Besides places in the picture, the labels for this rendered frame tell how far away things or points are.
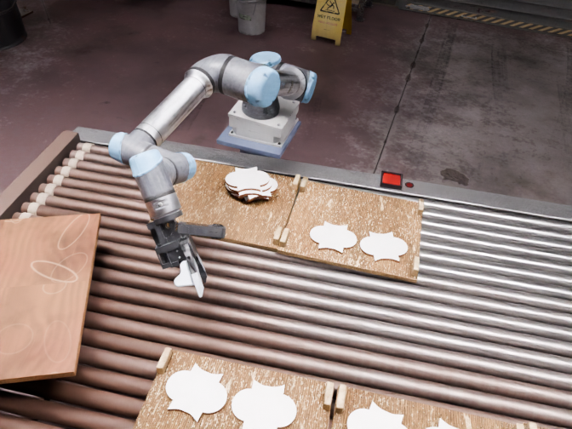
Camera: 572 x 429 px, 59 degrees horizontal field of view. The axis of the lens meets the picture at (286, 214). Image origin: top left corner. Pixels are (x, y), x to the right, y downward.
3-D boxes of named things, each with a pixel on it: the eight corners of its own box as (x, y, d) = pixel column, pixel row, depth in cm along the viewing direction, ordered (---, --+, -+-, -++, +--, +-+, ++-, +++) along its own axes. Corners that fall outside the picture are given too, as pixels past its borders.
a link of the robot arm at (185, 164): (165, 142, 134) (140, 147, 124) (202, 157, 131) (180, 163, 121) (159, 169, 137) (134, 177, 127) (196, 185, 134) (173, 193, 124)
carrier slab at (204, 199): (189, 162, 183) (189, 158, 182) (300, 182, 178) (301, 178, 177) (148, 226, 158) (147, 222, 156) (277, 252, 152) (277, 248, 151)
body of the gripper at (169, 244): (168, 266, 125) (149, 220, 124) (201, 254, 126) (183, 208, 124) (163, 272, 118) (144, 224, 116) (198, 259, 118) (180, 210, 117)
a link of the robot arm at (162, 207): (177, 191, 124) (173, 192, 116) (184, 208, 124) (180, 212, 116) (147, 202, 123) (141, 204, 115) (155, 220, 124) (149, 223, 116)
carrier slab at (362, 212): (303, 183, 177) (303, 180, 176) (422, 206, 171) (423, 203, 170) (277, 253, 152) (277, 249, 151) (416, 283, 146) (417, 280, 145)
